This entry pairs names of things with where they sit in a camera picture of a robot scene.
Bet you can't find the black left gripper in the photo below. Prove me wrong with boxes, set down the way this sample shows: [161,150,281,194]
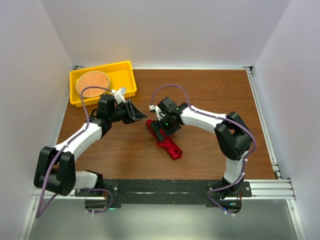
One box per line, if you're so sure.
[108,99,146,125]

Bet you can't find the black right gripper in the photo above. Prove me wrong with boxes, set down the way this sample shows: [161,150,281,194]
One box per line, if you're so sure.
[149,114,181,144]

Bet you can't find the red cloth napkin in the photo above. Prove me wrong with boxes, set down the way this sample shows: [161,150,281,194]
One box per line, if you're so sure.
[146,119,183,160]

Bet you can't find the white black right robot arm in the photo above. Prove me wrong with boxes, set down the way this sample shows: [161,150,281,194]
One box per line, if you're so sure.
[149,97,256,197]

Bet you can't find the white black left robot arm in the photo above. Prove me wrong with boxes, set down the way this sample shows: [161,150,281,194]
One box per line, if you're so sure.
[33,94,146,196]

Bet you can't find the yellow plastic tray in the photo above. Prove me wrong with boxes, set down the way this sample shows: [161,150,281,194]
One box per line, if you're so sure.
[69,60,137,107]

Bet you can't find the round woven coaster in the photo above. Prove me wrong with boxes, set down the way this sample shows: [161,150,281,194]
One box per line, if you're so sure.
[75,70,111,98]

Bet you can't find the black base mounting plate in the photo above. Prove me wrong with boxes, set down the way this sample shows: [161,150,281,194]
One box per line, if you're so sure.
[74,178,253,210]

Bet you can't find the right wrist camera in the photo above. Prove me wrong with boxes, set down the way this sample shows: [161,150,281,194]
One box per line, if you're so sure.
[149,105,166,121]

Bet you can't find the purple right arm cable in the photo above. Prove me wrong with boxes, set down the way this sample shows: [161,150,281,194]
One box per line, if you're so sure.
[149,84,258,217]

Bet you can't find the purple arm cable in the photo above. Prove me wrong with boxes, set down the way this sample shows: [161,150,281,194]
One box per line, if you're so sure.
[35,85,115,220]
[149,84,258,217]

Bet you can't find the aluminium frame rail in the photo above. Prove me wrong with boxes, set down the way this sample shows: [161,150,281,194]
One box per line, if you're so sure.
[18,66,307,240]

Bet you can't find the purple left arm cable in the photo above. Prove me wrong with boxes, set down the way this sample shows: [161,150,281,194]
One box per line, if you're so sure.
[35,85,115,220]

